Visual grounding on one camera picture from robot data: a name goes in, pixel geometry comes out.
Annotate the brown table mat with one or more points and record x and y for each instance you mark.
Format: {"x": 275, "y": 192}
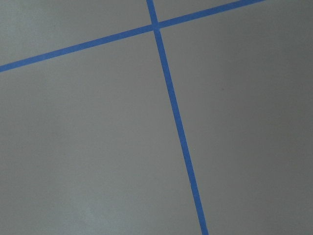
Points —
{"x": 88, "y": 141}

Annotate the blue tape grid lines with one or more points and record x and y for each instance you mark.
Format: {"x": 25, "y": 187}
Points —
{"x": 155, "y": 26}

